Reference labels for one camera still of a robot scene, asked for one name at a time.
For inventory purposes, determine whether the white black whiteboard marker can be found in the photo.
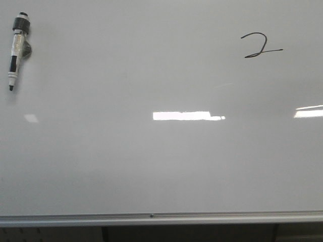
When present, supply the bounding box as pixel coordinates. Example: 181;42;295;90
8;12;32;91

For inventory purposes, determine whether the white whiteboard with aluminium frame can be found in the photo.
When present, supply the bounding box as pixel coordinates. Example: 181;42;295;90
1;1;322;227

